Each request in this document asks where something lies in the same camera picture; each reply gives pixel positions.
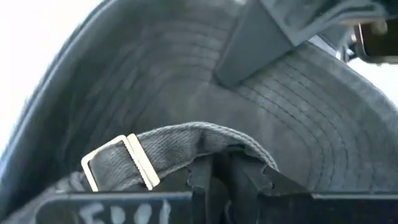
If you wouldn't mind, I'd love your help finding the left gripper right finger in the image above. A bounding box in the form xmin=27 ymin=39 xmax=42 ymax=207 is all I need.
xmin=229 ymin=151 xmax=398 ymax=224

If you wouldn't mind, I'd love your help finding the dark grey baseball cap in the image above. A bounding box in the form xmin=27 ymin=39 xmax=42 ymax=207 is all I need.
xmin=0 ymin=0 xmax=398 ymax=224

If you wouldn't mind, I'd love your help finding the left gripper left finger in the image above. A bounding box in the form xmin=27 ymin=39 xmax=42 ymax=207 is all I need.
xmin=35 ymin=154 xmax=216 ymax=224

